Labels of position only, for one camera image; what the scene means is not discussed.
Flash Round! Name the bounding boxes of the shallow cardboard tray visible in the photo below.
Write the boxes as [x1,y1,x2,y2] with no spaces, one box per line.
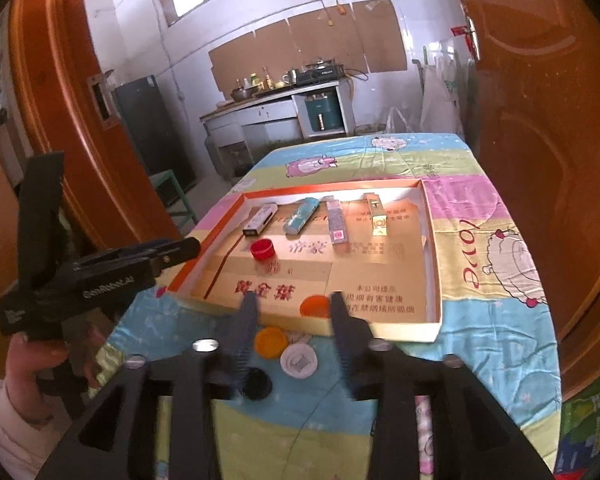
[166,177,444,344]

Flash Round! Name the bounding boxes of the mop handle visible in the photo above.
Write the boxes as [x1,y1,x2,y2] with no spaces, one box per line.
[412,47,429,112]

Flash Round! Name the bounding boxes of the kitchen counter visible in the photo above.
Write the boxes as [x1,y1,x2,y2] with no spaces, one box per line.
[200,80,357,182]

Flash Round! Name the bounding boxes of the person's left hand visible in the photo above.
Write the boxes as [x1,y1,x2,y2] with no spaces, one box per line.
[5,332,110,392]

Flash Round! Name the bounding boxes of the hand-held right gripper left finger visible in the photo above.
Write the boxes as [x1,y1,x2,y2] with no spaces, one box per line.
[40,291,261,480]

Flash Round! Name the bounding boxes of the white cartoon print lighter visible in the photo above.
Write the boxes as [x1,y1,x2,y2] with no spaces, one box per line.
[414,395,436,480]

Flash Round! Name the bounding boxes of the wooden door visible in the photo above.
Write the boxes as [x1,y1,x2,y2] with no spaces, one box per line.
[445,0,600,403]

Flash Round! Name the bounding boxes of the large white plastic bag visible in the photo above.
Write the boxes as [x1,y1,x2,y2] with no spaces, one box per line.
[420,54,464,137]

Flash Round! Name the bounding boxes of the dark refrigerator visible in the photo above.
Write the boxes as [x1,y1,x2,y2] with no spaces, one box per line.
[111,75,199,187]

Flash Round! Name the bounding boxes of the gold lighter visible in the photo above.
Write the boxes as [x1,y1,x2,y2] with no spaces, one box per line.
[364,192,390,237]

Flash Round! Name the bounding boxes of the white bottle cap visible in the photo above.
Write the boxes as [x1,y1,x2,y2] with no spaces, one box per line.
[280,342,319,379]

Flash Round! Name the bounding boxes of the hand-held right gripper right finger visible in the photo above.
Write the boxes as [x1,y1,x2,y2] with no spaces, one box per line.
[329,290,556,480]

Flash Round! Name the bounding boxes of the teal air fryer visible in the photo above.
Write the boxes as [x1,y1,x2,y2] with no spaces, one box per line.
[305,94,342,134]

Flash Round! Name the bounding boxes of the cartoon printed tablecloth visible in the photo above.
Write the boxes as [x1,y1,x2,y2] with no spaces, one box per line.
[100,132,564,480]

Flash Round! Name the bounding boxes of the cardboard wall covering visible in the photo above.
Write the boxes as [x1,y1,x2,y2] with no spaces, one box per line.
[209,0,409,102]

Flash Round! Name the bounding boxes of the white lighter black end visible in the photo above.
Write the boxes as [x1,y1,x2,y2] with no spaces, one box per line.
[242,202,280,238]

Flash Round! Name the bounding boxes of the blue bottle cap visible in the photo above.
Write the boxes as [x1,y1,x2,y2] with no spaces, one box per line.
[242,367,274,401]

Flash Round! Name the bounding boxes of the green printed carton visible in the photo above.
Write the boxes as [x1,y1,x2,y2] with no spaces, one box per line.
[555,374,600,477]

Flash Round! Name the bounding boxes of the gas hose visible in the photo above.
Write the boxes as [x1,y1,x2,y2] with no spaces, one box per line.
[344,67,369,107]

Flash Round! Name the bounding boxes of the metal strike plate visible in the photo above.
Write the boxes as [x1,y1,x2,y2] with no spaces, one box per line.
[86,74,121,129]

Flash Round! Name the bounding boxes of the grey patterned lighter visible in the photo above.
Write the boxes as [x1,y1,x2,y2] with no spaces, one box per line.
[324,196,350,246]

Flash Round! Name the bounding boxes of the orange bottle cap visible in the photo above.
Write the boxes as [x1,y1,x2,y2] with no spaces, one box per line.
[254,326,289,360]
[300,295,332,319]

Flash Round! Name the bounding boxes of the green stool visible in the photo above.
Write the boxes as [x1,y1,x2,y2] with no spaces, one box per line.
[149,170,199,227]

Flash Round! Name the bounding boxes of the black gas stove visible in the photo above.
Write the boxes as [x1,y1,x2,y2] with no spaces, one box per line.
[294,61,345,86]

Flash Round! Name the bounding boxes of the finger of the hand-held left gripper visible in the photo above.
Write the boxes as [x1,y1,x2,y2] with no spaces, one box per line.
[147,237,202,276]
[76,240,181,268]

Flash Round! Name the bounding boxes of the metal door handle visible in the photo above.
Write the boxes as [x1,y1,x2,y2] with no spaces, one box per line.
[464,16,483,61]

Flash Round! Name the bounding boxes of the teal lighter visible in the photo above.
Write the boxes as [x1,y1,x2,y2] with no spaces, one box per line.
[283,198,320,235]

